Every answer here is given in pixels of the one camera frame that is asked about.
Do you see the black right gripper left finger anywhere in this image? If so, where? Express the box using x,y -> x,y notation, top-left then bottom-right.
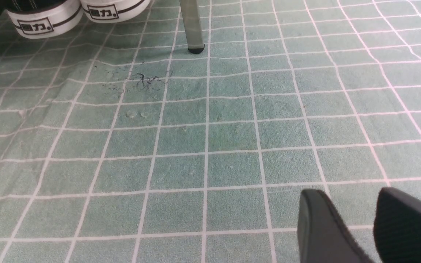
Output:
297,189 -> 373,263

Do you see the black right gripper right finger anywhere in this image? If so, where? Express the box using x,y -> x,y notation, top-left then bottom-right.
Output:
373,187 -> 421,263

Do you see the steel shoe rack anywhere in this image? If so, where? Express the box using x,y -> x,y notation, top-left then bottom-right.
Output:
179,0 -> 205,54

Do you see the black canvas sneaker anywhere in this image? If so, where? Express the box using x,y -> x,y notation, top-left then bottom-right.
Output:
1,0 -> 83,39
80,0 -> 150,23

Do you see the green checked floor mat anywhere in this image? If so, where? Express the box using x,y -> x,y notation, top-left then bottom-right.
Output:
0,0 -> 421,263

